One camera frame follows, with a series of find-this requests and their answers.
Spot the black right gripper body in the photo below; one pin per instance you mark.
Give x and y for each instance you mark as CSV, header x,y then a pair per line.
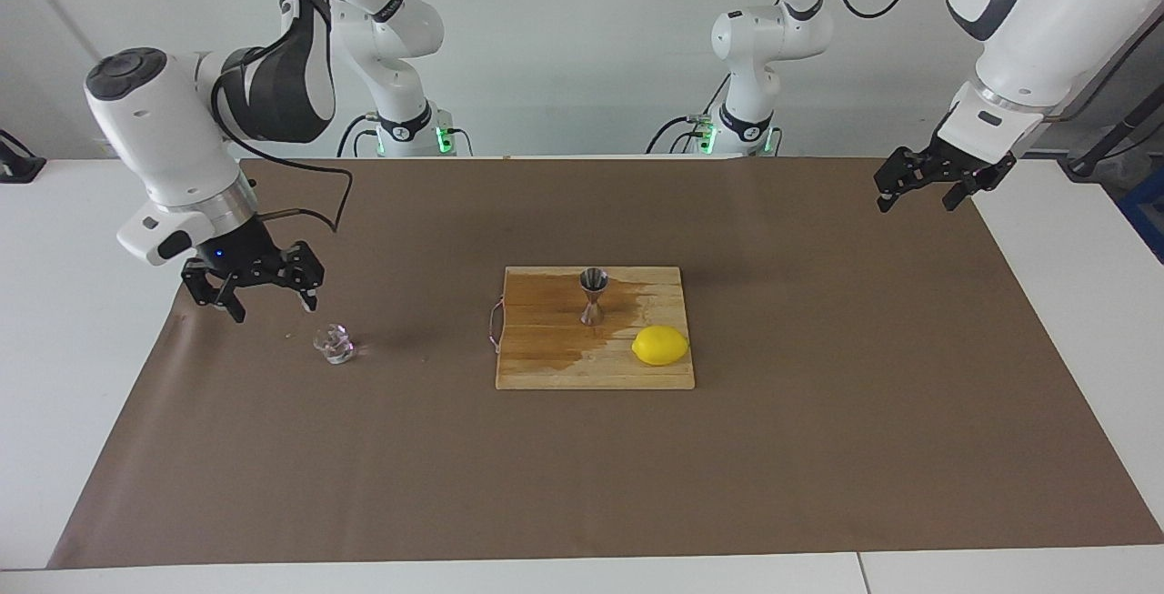
x,y
238,253

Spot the small clear glass cup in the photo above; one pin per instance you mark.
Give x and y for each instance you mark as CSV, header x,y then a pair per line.
x,y
335,345

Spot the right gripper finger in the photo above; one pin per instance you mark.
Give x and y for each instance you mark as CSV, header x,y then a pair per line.
x,y
214,289
305,271

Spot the black clamp mount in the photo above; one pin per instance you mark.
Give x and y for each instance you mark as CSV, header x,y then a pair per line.
x,y
14,166

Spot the black stand pole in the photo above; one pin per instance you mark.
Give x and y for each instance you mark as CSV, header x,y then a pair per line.
x,y
1105,141

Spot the brown paper table mat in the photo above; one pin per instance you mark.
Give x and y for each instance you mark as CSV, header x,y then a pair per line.
x,y
582,467

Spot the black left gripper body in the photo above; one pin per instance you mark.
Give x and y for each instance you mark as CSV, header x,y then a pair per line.
x,y
955,157

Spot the wooden cutting board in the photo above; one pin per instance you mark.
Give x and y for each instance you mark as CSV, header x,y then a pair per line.
x,y
546,367

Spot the blue crate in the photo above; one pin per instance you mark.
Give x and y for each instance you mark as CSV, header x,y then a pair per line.
x,y
1148,212

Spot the yellow lemon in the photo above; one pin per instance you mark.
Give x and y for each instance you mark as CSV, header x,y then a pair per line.
x,y
660,346

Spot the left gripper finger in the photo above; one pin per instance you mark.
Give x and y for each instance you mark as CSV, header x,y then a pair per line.
x,y
987,185
898,171

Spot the steel jigger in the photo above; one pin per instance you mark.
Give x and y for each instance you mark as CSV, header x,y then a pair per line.
x,y
593,283

